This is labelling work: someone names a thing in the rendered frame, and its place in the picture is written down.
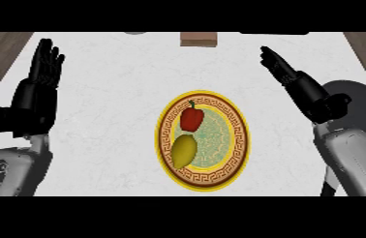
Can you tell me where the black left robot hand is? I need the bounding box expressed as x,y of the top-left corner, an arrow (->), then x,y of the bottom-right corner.
0,38 -> 67,139

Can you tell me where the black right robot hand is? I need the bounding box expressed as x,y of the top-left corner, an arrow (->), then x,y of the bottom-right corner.
258,45 -> 352,125

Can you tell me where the red bell pepper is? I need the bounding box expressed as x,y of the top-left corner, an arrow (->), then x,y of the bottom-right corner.
178,100 -> 206,134

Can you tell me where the yellow patterned plate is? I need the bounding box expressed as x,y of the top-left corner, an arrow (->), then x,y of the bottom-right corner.
155,89 -> 252,193

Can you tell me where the brown wooden block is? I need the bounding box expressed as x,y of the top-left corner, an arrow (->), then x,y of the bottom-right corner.
178,32 -> 219,48

